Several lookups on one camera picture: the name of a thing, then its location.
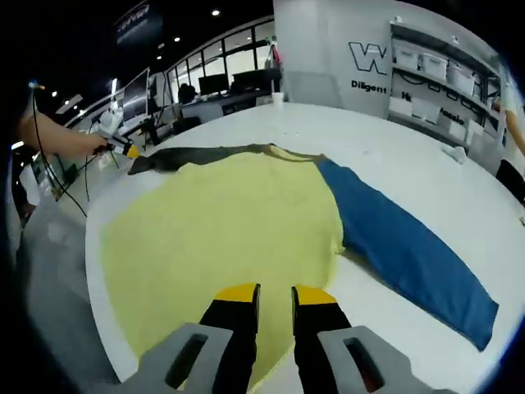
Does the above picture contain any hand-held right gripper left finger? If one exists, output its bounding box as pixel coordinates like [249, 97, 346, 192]
[116, 282, 262, 394]

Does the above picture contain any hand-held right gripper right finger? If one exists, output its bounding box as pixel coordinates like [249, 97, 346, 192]
[290, 285, 446, 394]

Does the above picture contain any yellow blue grey garment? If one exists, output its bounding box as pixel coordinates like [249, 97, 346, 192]
[98, 142, 500, 394]

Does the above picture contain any person's left hand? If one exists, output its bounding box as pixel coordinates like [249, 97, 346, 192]
[80, 134, 111, 157]

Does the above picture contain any large display screen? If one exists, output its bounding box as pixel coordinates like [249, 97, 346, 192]
[121, 67, 151, 124]

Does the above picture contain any dark hanging banner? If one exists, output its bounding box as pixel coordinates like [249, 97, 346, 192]
[112, 3, 165, 46]

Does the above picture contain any small black monitor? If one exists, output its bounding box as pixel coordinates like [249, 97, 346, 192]
[198, 75, 229, 98]

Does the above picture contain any wide black monitor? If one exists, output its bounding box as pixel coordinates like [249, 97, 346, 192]
[231, 69, 284, 94]

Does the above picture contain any white crumpled cloth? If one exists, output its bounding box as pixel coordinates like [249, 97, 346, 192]
[441, 143, 468, 163]

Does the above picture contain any grey metal shelf rack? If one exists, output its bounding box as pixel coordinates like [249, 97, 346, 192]
[387, 20, 508, 153]

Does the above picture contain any row of white storage bins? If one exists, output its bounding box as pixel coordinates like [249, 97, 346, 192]
[389, 40, 489, 140]

